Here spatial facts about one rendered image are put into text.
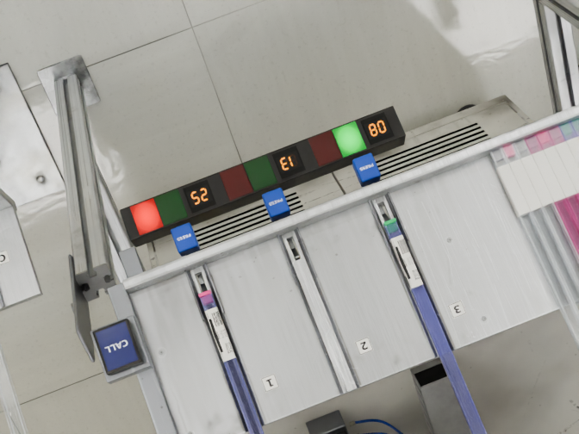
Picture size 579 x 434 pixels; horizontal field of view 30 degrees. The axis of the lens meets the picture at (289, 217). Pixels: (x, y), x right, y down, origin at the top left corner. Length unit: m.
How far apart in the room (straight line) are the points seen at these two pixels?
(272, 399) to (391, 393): 0.37
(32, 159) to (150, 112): 0.22
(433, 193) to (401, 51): 0.77
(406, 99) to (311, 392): 0.93
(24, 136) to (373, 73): 0.62
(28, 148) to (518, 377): 0.91
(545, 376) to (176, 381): 0.62
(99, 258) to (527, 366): 0.63
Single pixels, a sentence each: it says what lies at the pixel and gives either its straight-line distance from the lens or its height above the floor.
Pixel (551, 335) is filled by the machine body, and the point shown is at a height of 0.62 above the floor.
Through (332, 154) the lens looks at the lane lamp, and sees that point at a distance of 1.25.
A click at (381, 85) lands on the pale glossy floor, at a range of 1.98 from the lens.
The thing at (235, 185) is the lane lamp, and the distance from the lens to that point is 1.24.
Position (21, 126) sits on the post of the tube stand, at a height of 0.01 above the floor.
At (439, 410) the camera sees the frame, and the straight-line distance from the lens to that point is 1.51.
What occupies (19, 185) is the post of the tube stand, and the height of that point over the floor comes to 0.01.
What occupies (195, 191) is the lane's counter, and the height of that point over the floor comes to 0.65.
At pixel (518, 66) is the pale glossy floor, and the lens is 2.07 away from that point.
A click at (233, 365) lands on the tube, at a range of 1.18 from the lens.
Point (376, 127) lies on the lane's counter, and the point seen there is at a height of 0.66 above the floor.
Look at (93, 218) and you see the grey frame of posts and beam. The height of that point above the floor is 0.52.
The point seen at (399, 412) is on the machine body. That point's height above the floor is 0.62.
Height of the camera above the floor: 1.75
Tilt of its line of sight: 59 degrees down
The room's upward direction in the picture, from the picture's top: 154 degrees clockwise
